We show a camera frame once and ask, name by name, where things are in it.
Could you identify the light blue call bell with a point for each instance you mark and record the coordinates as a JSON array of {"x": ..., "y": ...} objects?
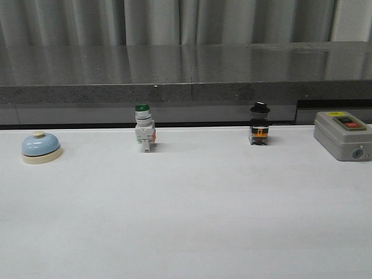
[{"x": 41, "y": 147}]

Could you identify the grey stone counter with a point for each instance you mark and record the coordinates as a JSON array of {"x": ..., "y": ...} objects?
[{"x": 203, "y": 85}]

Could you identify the grey curtain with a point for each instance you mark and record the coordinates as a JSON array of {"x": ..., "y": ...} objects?
[{"x": 88, "y": 23}]

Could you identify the green push button switch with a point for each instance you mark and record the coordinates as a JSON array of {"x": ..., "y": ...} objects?
[{"x": 145, "y": 130}]

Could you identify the black rotary selector switch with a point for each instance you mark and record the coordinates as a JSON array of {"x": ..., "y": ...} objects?
[{"x": 259, "y": 129}]

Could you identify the grey power switch box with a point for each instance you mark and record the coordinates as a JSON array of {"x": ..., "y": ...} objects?
[{"x": 345, "y": 136}]

